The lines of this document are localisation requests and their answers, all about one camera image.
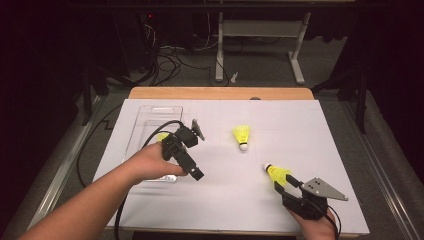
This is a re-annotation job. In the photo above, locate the black metal stand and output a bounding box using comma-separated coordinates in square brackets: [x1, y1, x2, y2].
[311, 66, 369, 134]
[79, 64, 111, 128]

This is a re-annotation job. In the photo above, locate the person's left hand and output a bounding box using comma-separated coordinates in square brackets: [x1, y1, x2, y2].
[133, 141, 188, 184]

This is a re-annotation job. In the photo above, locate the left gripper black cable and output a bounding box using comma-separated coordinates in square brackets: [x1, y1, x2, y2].
[76, 103, 185, 240]

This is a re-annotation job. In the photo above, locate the dark computer tower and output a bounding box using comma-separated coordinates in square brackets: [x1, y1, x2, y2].
[113, 9, 161, 73]

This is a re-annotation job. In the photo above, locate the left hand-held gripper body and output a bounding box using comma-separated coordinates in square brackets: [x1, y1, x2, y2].
[161, 118, 205, 173]

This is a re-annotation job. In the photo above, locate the wooden table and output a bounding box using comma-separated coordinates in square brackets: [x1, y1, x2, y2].
[109, 86, 354, 238]

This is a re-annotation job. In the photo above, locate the person's right hand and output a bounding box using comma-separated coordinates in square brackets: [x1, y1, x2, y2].
[288, 208, 338, 240]

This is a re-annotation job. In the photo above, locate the clear plastic container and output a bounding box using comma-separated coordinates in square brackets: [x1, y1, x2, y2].
[121, 105, 185, 184]

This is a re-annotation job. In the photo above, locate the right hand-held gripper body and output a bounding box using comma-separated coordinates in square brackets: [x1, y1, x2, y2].
[280, 177, 350, 222]

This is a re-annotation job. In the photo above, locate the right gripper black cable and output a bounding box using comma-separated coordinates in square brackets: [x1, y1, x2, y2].
[313, 196, 343, 240]

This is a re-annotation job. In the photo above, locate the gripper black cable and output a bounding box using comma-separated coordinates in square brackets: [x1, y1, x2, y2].
[313, 196, 343, 240]
[76, 103, 185, 240]

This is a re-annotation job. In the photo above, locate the white metal desk frame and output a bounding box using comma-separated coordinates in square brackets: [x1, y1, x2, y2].
[214, 11, 306, 86]

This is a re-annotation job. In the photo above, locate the grey metal floor rail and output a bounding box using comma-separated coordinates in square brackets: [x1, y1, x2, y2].
[339, 99, 421, 240]
[19, 96, 104, 240]

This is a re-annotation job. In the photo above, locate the dark curtain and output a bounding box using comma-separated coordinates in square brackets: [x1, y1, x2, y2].
[353, 0, 424, 184]
[0, 0, 88, 231]

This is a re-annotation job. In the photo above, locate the white board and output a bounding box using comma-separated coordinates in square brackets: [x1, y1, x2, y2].
[75, 98, 370, 236]

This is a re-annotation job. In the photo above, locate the tangle of black floor cables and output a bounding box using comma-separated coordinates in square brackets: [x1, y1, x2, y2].
[143, 23, 231, 88]

